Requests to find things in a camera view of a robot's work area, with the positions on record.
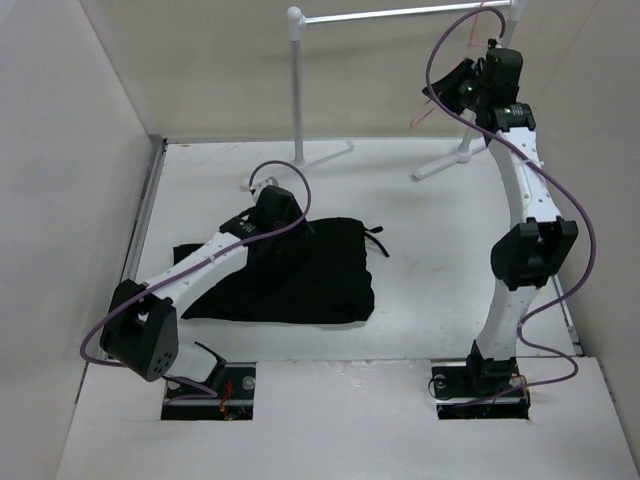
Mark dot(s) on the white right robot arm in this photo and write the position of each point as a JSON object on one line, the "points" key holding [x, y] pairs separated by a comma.
{"points": [[539, 238]]}

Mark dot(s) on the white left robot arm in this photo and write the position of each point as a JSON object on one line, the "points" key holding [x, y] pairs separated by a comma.
{"points": [[141, 331]]}

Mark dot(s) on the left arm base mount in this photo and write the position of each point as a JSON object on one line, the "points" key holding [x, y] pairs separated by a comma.
{"points": [[234, 399]]}

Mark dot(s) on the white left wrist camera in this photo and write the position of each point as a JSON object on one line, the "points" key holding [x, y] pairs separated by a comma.
{"points": [[256, 189]]}

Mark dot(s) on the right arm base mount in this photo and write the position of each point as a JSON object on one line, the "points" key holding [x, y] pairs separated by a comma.
{"points": [[461, 395]]}

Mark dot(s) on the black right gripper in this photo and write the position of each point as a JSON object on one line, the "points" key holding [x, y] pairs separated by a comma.
{"points": [[468, 68]]}

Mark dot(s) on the black trousers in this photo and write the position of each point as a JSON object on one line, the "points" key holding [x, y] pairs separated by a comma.
{"points": [[319, 280]]}

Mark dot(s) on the white clothes rack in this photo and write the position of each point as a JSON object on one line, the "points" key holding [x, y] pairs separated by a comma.
{"points": [[357, 75]]}

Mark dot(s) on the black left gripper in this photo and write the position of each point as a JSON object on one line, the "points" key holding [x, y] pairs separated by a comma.
{"points": [[299, 233]]}

